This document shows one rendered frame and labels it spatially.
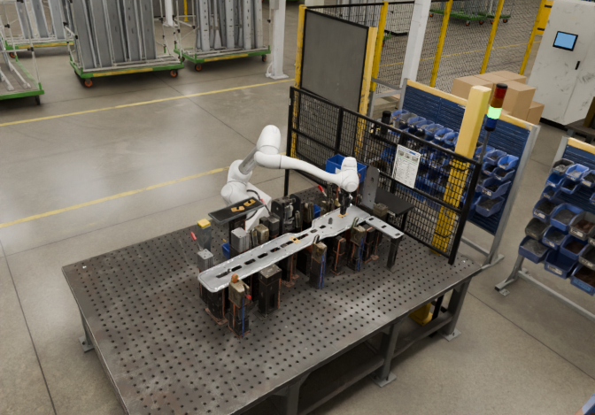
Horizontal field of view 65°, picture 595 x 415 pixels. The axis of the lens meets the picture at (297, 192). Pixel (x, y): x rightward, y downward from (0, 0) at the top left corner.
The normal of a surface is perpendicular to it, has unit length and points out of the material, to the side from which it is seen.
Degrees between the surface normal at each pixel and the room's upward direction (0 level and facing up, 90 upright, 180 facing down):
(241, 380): 0
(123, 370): 0
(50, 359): 0
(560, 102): 90
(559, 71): 90
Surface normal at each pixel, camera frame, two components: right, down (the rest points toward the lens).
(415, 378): 0.07, -0.87
